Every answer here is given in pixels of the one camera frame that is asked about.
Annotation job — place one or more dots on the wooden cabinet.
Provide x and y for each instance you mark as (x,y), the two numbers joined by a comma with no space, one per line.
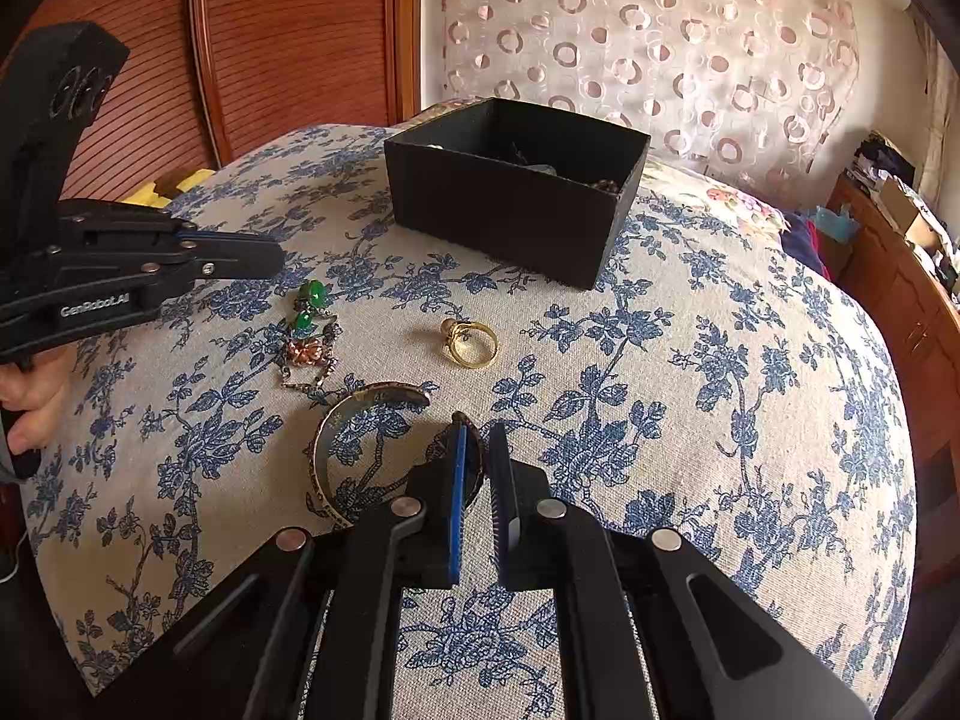
(900,300)

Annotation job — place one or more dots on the dark blue red-edged blanket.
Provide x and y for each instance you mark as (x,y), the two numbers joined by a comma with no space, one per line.
(806,244)

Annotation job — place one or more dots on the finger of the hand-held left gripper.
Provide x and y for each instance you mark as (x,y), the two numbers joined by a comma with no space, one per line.
(240,259)

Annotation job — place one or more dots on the circle-patterned sheer curtain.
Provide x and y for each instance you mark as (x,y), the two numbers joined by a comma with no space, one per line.
(637,37)

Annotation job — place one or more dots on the copper flower brooch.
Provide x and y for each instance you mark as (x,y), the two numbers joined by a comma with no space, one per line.
(304,351)

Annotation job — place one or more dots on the beige window curtain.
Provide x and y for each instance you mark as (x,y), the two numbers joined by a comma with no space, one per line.
(937,105)

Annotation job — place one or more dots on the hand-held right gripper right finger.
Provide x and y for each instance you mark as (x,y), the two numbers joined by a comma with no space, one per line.
(525,532)

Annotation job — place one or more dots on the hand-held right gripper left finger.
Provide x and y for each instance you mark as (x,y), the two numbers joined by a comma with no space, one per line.
(435,532)

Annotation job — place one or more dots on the yellow cushion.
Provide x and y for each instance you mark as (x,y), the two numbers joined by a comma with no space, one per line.
(191,178)

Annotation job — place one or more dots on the colourful floral quilt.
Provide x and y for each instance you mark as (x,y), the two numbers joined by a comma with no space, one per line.
(735,202)

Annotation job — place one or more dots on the wooden wardrobe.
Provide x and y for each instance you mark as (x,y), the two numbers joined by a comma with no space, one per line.
(300,37)

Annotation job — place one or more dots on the cardboard box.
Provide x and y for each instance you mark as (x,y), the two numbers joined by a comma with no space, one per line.
(904,206)

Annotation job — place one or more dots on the patterned bangle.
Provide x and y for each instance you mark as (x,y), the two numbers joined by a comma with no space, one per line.
(390,392)

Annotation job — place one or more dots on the pile of clothes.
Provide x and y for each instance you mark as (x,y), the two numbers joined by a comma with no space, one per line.
(885,157)

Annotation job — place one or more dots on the light blue bag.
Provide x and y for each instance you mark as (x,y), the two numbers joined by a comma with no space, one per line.
(836,225)

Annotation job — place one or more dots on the black jewelry box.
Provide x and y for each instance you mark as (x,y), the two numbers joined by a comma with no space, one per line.
(502,210)

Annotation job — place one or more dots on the person's left hand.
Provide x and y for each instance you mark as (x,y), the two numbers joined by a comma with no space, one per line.
(37,390)

